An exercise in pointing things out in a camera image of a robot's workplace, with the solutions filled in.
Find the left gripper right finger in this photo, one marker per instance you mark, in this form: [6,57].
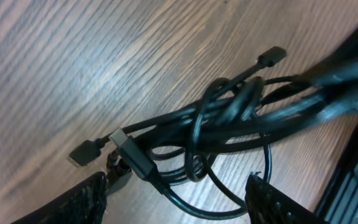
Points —
[266,204]

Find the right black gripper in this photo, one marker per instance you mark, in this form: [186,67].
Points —
[339,201]

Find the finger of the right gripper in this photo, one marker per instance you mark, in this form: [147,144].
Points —
[337,77]

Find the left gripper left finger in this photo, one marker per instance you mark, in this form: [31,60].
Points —
[85,203]

